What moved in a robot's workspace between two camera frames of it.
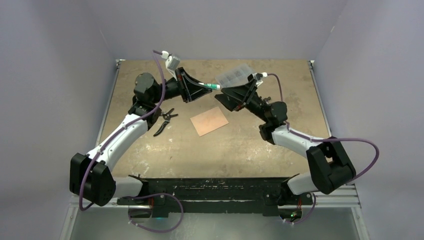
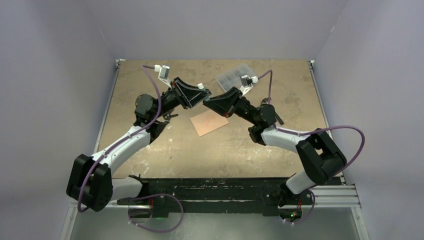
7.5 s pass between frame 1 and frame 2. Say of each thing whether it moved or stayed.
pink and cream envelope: stayed
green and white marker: moved
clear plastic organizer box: stayed
